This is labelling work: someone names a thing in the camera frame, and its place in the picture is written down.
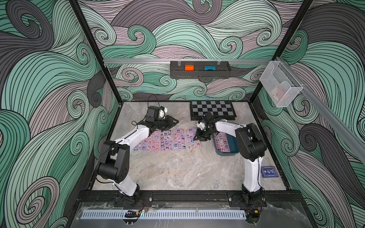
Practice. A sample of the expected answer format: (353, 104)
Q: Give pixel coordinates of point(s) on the white perforated cable duct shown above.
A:
(167, 214)

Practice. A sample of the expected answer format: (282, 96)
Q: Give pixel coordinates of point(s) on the sticker sheet stack in box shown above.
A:
(221, 142)

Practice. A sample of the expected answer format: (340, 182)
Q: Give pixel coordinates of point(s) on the teal plastic storage box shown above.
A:
(233, 144)

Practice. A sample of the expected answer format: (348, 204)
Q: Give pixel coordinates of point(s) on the black and grey chessboard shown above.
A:
(219, 109)

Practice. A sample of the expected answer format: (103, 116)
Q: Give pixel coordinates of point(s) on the aluminium rail right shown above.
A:
(315, 91)

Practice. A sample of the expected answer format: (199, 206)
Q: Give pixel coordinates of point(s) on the pink sticker sheet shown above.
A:
(154, 142)
(191, 143)
(144, 145)
(166, 141)
(179, 139)

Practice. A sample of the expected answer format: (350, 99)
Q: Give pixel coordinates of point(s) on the aluminium rail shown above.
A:
(315, 91)
(168, 61)

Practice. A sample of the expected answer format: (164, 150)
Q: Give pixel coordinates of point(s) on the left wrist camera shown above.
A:
(162, 111)

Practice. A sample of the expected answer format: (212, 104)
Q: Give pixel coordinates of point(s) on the black corner frame post left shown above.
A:
(87, 31)

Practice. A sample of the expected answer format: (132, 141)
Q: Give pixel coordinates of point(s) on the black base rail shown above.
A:
(157, 199)

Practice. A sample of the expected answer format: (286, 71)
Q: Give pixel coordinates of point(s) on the clear plastic wall holder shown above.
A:
(280, 83)

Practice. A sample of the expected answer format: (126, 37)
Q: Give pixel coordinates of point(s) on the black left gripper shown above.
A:
(168, 123)

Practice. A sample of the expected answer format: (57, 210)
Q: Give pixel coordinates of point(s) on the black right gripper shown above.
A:
(201, 137)

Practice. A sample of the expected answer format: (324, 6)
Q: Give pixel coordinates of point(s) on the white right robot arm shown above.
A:
(251, 146)

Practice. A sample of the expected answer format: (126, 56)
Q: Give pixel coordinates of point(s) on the black corner frame post right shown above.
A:
(293, 27)

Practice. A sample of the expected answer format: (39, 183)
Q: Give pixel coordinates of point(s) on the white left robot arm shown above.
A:
(113, 164)

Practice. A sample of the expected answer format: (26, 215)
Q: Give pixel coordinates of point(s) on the orange block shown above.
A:
(189, 67)

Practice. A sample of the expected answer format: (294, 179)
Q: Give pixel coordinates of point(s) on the blue card deck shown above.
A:
(269, 172)

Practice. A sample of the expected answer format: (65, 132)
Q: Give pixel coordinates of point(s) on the teal block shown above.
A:
(209, 68)

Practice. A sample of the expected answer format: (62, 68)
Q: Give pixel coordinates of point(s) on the black corner frame post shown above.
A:
(87, 31)
(293, 27)

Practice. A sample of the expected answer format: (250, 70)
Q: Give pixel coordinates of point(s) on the aluminium rail back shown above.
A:
(168, 61)

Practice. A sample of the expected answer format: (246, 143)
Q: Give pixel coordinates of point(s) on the black wall-mounted tray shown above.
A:
(223, 70)

